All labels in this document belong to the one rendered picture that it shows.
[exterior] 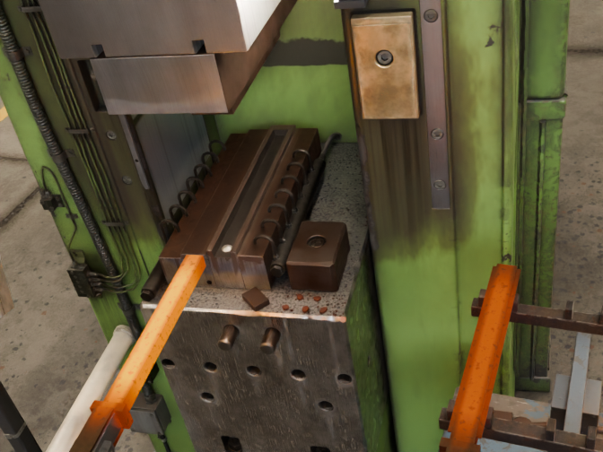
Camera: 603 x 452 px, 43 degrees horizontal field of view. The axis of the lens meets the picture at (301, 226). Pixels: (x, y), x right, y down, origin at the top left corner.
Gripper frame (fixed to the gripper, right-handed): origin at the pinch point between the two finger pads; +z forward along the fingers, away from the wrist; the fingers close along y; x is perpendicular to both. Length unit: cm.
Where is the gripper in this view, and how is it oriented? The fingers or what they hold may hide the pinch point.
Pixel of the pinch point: (96, 441)
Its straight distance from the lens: 100.8
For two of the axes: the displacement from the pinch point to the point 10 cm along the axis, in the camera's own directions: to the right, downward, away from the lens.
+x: -1.5, -7.8, -6.1
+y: 9.6, 0.3, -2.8
